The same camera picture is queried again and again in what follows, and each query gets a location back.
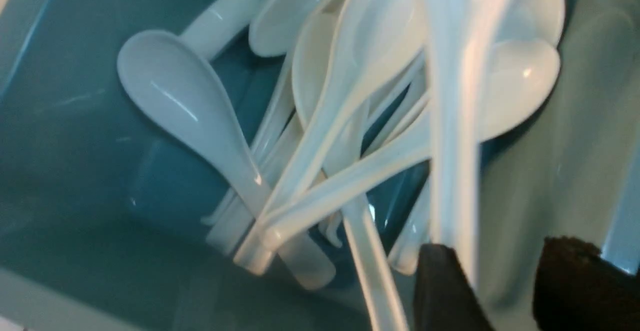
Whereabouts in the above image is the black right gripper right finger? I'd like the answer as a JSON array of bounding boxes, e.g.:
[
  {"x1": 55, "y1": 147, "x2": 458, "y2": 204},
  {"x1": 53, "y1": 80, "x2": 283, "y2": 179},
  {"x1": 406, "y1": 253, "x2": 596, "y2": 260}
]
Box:
[{"x1": 532, "y1": 236, "x2": 640, "y2": 331}]

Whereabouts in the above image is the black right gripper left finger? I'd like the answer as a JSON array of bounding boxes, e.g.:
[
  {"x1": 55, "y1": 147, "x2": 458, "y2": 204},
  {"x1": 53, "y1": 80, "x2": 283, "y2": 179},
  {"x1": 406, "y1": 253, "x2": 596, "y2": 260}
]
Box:
[{"x1": 413, "y1": 243, "x2": 494, "y2": 331}]

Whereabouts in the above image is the white ceramic soup spoon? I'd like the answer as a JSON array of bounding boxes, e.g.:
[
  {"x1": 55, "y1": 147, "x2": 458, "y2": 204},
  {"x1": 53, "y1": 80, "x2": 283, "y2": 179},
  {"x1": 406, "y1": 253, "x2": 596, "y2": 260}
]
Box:
[{"x1": 417, "y1": 0, "x2": 512, "y2": 289}]

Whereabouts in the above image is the pile of white soup spoons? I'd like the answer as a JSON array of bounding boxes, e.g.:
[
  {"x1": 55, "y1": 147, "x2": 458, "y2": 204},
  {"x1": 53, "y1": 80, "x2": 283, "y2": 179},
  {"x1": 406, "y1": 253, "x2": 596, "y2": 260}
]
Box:
[{"x1": 116, "y1": 0, "x2": 566, "y2": 331}]

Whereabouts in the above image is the teal plastic spoon bin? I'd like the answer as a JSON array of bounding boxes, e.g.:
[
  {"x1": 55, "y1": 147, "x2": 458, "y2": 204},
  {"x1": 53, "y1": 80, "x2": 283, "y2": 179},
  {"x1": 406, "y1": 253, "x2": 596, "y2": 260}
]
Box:
[{"x1": 1, "y1": 0, "x2": 639, "y2": 331}]

